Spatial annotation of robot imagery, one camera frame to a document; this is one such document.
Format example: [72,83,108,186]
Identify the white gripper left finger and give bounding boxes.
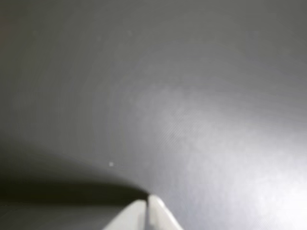
[103,199,147,230]

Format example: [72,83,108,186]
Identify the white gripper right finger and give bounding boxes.
[147,194,184,230]

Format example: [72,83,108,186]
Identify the dark grey mat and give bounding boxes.
[0,0,307,230]

